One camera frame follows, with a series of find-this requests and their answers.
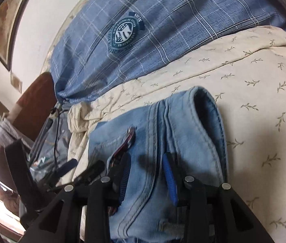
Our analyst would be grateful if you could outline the brown headboard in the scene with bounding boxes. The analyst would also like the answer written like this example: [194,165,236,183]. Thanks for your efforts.
[0,72,57,191]

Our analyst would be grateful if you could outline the blue denim jeans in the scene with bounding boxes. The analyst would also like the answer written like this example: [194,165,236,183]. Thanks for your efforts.
[87,85,229,243]

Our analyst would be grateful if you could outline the framed wall picture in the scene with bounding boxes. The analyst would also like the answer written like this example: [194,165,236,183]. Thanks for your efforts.
[0,0,29,71]

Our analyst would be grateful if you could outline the grey hanging cloth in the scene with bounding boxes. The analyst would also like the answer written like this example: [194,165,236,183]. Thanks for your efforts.
[0,118,34,152]

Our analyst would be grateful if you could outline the small wall poster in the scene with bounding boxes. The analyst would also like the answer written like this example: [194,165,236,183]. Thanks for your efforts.
[10,72,23,93]

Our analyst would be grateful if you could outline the cream leaf-print quilt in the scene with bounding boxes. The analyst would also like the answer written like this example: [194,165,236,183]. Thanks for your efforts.
[64,26,286,242]

